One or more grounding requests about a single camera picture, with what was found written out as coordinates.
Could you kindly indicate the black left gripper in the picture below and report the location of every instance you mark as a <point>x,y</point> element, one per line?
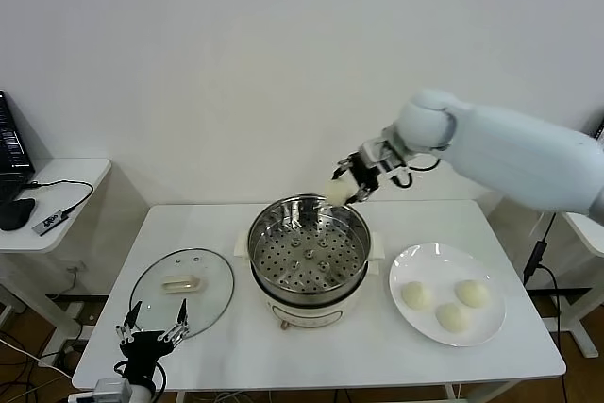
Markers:
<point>144,351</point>

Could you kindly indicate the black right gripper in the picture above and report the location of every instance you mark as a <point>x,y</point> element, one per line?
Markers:
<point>369,174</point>

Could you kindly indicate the white steamed baozi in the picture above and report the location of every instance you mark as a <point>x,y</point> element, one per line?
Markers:
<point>416,296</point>
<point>453,317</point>
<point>472,293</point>
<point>339,193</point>

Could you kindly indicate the round glass pot lid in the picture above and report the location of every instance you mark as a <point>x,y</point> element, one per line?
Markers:
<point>183,285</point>

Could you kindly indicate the black computer mouse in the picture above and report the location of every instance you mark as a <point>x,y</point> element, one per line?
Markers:
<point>19,214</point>

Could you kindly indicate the perforated steel steamer basket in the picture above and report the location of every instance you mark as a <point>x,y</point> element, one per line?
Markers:
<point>307,252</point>

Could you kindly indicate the round white plate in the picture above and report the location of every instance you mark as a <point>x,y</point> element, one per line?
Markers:
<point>424,261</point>

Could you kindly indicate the silver usb hub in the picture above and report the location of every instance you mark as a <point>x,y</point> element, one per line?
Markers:
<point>49,224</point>

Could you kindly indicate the black laptop with text screen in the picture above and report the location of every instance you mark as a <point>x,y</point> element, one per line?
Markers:
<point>11,148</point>

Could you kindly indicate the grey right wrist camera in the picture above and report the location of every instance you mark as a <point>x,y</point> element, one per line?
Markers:
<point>377,150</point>

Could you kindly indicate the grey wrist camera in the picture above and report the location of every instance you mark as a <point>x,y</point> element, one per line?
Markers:
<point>377,150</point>
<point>112,390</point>

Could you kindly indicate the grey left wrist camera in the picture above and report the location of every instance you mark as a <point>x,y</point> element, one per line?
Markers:
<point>112,390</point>

